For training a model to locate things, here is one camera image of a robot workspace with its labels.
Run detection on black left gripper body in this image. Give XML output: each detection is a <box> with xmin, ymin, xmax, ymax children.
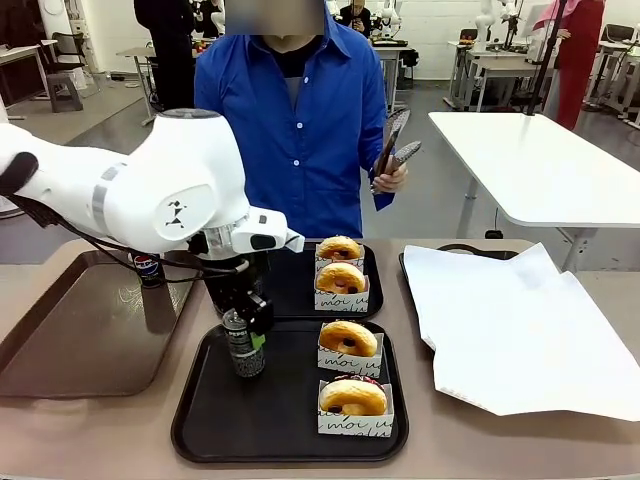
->
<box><xmin>205</xmin><ymin>252</ymin><xmax>252</xmax><ymax>316</ymax></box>

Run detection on Pepsi can with text print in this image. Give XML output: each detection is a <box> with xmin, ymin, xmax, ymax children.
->
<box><xmin>221</xmin><ymin>308</ymin><xmax>266</xmax><ymax>380</ymax></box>

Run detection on metal serving tongs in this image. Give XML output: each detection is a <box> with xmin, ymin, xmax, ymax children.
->
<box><xmin>370</xmin><ymin>107</ymin><xmax>423</xmax><ymax>195</ymax></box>

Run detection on person's left hand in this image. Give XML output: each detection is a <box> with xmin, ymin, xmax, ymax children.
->
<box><xmin>369</xmin><ymin>158</ymin><xmax>409</xmax><ymax>194</ymax></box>

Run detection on black plastic serving tray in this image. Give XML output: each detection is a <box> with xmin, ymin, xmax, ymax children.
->
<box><xmin>259</xmin><ymin>242</ymin><xmax>385</xmax><ymax>321</ymax></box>
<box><xmin>398</xmin><ymin>243</ymin><xmax>520</xmax><ymax>351</ymax></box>
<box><xmin>170</xmin><ymin>319</ymin><xmax>410</xmax><ymax>464</ymax></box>

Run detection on Pepsi can with logo showing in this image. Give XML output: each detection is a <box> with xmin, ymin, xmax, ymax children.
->
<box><xmin>134</xmin><ymin>252</ymin><xmax>165</xmax><ymax>290</ymax></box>

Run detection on white printed donut box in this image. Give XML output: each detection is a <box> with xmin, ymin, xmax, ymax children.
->
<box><xmin>313</xmin><ymin>273</ymin><xmax>372</xmax><ymax>313</ymax></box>
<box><xmin>317</xmin><ymin>382</ymin><xmax>396</xmax><ymax>436</ymax></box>
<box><xmin>317</xmin><ymin>331</ymin><xmax>385</xmax><ymax>375</ymax></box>
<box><xmin>314</xmin><ymin>243</ymin><xmax>370</xmax><ymax>277</ymax></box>

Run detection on brown plastic serving tray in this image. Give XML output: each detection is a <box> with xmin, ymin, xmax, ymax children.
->
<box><xmin>0</xmin><ymin>248</ymin><xmax>201</xmax><ymax>400</ymax></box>

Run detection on person torso in blue shirt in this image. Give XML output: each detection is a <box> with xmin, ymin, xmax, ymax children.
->
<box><xmin>193</xmin><ymin>4</ymin><xmax>401</xmax><ymax>240</ymax></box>

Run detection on white paper sheet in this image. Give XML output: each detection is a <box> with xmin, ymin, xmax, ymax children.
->
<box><xmin>432</xmin><ymin>269</ymin><xmax>640</xmax><ymax>423</ymax></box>
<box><xmin>403</xmin><ymin>242</ymin><xmax>569</xmax><ymax>354</ymax></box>

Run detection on person in black clothes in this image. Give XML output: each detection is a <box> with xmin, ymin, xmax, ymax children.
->
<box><xmin>133</xmin><ymin>0</ymin><xmax>197</xmax><ymax>112</ymax></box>

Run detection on grey step stool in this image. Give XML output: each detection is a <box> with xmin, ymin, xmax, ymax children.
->
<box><xmin>46</xmin><ymin>72</ymin><xmax>85</xmax><ymax>114</ymax></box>

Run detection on black office chair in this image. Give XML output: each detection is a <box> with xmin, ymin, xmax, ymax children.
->
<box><xmin>49</xmin><ymin>30</ymin><xmax>101</xmax><ymax>99</ymax></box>

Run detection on seated person in background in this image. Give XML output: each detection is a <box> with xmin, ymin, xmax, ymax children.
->
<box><xmin>338</xmin><ymin>0</ymin><xmax>374</xmax><ymax>39</ymax></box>

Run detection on grey background desk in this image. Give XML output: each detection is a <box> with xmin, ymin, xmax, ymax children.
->
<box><xmin>0</xmin><ymin>38</ymin><xmax>59</xmax><ymax>121</ymax></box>

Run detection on white rectangular table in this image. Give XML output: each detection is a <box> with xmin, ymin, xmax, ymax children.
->
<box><xmin>428</xmin><ymin>110</ymin><xmax>640</xmax><ymax>274</ymax></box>

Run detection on grey background table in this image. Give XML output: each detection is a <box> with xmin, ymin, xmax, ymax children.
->
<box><xmin>447</xmin><ymin>39</ymin><xmax>556</xmax><ymax>112</ymax></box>

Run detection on black stand pole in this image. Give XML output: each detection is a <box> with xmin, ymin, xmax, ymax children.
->
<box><xmin>527</xmin><ymin>0</ymin><xmax>569</xmax><ymax>116</ymax></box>

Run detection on person in red clothes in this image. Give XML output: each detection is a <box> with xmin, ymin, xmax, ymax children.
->
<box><xmin>532</xmin><ymin>0</ymin><xmax>607</xmax><ymax>131</ymax></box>

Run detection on glazed ring donut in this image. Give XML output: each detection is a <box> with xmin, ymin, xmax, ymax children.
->
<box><xmin>315</xmin><ymin>261</ymin><xmax>368</xmax><ymax>295</ymax></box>
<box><xmin>318</xmin><ymin>377</ymin><xmax>390</xmax><ymax>417</ymax></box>
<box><xmin>317</xmin><ymin>235</ymin><xmax>362</xmax><ymax>262</ymax></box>
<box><xmin>318</xmin><ymin>321</ymin><xmax>379</xmax><ymax>359</ymax></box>

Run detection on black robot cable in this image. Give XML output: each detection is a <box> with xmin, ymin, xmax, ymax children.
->
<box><xmin>7</xmin><ymin>192</ymin><xmax>254</xmax><ymax>284</ymax></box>

